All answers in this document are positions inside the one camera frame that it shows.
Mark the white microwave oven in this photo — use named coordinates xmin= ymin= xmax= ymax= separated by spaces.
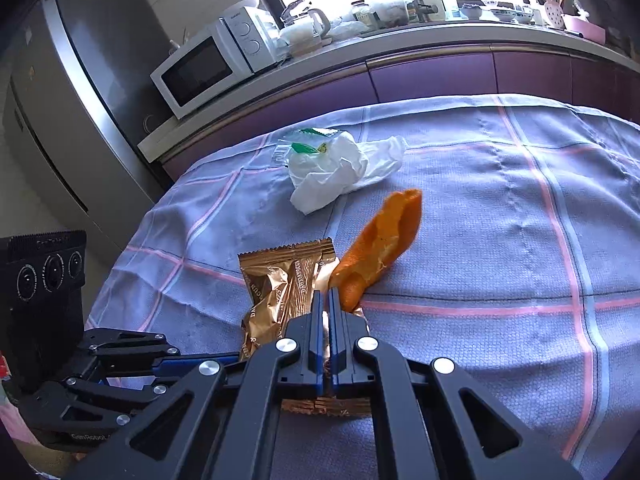
xmin=151 ymin=6 xmax=284 ymax=118

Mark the white polka dot utensil holder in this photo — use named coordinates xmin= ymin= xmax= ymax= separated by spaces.
xmin=544 ymin=0 xmax=565 ymax=30

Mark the blue checked tablecloth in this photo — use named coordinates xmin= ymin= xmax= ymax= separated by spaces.
xmin=87 ymin=94 xmax=639 ymax=479

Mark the crumpled white plastic bag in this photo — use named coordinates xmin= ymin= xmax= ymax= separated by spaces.
xmin=273 ymin=128 xmax=408 ymax=216

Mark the large orange peel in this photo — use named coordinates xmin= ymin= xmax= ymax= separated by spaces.
xmin=329 ymin=188 xmax=422 ymax=312

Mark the pink container on counter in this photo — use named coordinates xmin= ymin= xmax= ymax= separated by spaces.
xmin=563 ymin=14 xmax=606 ymax=44

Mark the silver refrigerator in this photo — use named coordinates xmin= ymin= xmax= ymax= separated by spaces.
xmin=3 ymin=0 xmax=172 ymax=266

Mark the purple kitchen cabinet counter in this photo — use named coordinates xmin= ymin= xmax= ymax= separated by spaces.
xmin=139 ymin=22 xmax=639 ymax=178

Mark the gold foil snack wrapper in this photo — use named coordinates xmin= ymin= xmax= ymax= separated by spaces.
xmin=237 ymin=237 xmax=374 ymax=418

